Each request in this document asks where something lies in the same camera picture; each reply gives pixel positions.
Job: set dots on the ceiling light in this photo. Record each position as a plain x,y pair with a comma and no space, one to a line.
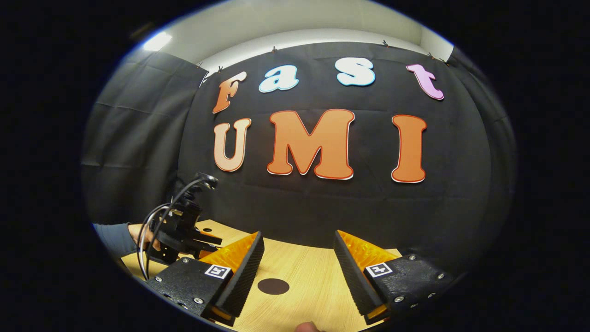
156,41

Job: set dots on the black backdrop cloth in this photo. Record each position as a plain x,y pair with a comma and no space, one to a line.
322,207

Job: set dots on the wooden desktop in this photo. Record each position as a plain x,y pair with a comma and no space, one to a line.
299,267

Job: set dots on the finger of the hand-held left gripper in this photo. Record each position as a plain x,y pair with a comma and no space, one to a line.
209,239
207,252

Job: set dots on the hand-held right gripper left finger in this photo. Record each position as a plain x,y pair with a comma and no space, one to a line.
244,281

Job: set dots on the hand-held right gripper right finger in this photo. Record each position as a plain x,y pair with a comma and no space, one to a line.
355,281

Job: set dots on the dark brown round coaster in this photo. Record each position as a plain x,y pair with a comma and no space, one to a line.
273,286

